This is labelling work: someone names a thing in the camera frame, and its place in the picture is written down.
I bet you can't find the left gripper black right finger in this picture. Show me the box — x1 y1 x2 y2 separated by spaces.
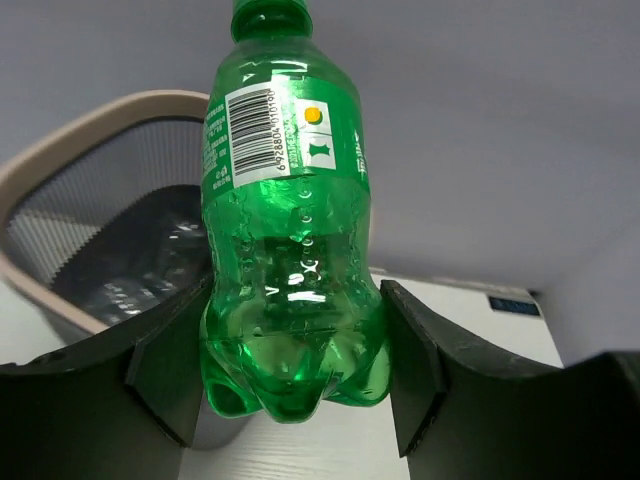
381 280 639 479

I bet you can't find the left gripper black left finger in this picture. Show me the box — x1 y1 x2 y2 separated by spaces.
1 276 212 479

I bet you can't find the green soda bottle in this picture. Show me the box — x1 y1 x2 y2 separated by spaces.
199 1 391 423

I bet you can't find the grey mesh waste bin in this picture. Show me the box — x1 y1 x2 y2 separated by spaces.
1 90 211 343

